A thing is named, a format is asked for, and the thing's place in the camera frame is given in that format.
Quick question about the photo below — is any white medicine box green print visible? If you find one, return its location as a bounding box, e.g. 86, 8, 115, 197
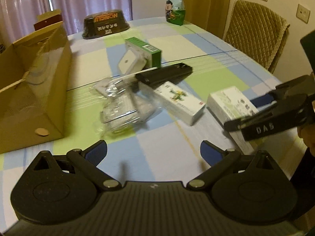
207, 86, 259, 126

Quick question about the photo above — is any chrome rack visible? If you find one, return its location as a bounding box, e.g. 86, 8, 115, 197
90, 77, 162, 136

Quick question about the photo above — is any checkered tablecloth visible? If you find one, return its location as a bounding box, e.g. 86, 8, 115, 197
0, 16, 308, 227

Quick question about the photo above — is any brown cardboard box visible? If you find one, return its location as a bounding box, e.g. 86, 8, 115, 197
1, 22, 72, 153

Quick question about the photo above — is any brown curtain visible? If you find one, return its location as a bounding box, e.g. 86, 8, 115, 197
184, 0, 230, 38

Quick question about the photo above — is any white square night light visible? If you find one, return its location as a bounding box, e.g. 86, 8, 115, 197
118, 49, 147, 75

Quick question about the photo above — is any black remote control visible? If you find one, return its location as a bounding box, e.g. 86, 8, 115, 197
135, 62, 193, 86

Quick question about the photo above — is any dark red small box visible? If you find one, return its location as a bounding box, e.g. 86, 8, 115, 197
34, 9, 63, 30

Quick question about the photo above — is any green white carton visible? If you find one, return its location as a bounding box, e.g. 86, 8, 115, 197
125, 37, 162, 69

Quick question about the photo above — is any right hand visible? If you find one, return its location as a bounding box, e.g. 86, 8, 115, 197
297, 124, 315, 156

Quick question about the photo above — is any black instant noodle bowl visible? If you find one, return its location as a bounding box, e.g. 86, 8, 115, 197
82, 10, 130, 40

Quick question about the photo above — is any green white snack bag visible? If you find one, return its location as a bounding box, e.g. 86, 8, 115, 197
165, 0, 186, 26

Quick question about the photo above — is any purple curtain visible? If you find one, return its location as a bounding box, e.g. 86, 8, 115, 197
1, 0, 132, 46

